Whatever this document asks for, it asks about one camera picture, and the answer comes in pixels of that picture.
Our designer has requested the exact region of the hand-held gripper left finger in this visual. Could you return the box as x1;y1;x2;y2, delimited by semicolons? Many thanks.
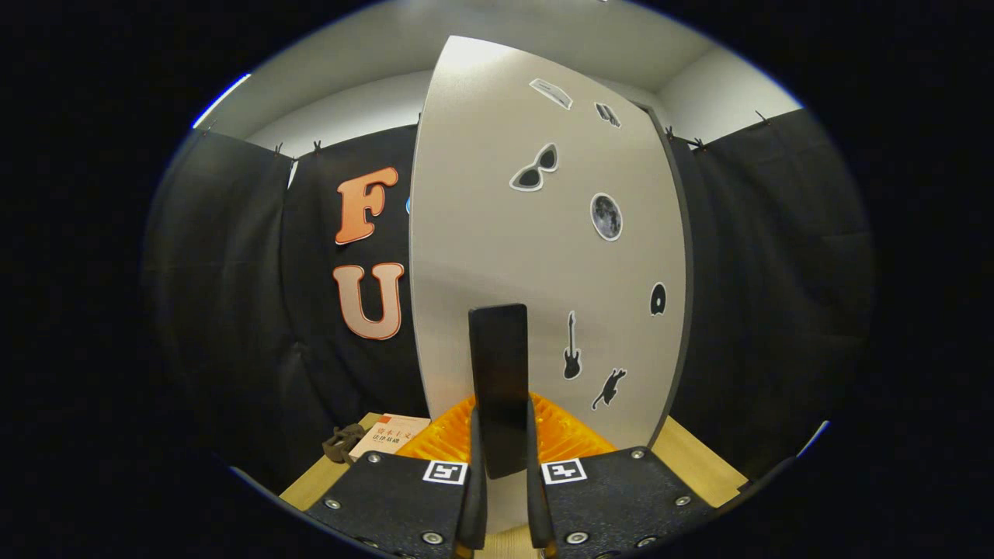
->
305;394;489;559

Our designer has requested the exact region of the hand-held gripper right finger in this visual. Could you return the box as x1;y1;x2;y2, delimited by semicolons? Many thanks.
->
526;391;717;559

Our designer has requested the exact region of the black door handle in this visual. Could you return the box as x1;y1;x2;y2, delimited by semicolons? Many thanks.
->
468;304;530;480

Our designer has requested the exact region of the beige red cover book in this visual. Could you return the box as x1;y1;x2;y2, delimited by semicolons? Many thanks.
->
348;414;432;464

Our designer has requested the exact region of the small brown object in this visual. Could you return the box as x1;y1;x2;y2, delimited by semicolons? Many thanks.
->
322;423;366;464

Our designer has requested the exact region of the black backdrop cloth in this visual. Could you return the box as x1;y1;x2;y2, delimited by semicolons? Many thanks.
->
140;109;878;494

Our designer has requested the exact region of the ceiling light strip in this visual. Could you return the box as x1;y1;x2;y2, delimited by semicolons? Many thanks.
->
192;72;253;130

